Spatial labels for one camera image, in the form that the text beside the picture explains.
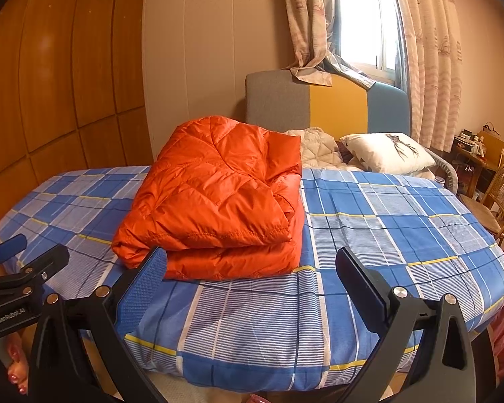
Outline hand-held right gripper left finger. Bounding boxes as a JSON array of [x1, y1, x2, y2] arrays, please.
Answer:
[[27, 245, 169, 403]]

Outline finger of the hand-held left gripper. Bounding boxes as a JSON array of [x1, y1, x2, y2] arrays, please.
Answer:
[[0, 234, 28, 265], [0, 243, 70, 303]]

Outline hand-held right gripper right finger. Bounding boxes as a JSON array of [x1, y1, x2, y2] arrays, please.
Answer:
[[335, 245, 488, 403]]

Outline orange puffer jacket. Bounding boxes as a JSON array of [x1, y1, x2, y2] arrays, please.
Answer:
[[111, 115, 303, 282]]

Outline person's left hand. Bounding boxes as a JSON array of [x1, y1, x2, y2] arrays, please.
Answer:
[[6, 340, 30, 395]]

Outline blue plaid bed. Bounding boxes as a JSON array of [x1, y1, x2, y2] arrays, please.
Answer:
[[0, 166, 504, 393]]

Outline person's beige pants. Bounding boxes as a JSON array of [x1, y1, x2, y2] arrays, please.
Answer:
[[149, 371, 286, 403]]

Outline deer print pillow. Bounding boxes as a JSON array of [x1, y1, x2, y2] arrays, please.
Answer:
[[339, 132, 436, 176]]

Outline white quilted blanket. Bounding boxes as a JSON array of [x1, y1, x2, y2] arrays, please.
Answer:
[[283, 127, 345, 171]]

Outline small wooden table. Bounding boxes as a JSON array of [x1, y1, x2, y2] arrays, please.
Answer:
[[454, 132, 504, 196]]

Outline wooden wardrobe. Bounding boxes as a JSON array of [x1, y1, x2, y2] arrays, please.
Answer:
[[0, 0, 154, 240]]

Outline yellow wooden chair back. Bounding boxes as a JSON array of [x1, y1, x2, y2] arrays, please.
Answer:
[[476, 130, 504, 171]]

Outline colour block sofa chair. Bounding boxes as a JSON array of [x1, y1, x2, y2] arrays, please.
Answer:
[[246, 71, 460, 194]]

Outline patterned curtain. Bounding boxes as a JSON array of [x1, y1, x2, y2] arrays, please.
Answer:
[[388, 0, 465, 152], [281, 0, 381, 89]]

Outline window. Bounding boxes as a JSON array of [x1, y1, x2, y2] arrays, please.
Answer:
[[338, 0, 404, 80]]

